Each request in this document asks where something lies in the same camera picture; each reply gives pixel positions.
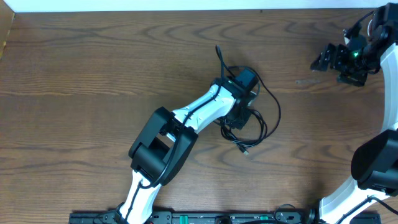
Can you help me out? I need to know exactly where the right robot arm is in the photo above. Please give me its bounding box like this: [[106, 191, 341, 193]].
[[305, 2, 397, 223]]

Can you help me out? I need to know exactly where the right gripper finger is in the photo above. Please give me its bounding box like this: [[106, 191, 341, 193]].
[[320, 44, 337, 62], [310, 54, 330, 72]]

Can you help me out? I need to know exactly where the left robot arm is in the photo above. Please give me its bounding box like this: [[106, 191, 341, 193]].
[[115, 68, 259, 223]]

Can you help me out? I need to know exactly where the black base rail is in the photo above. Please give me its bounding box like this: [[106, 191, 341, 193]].
[[68, 208, 382, 224]]

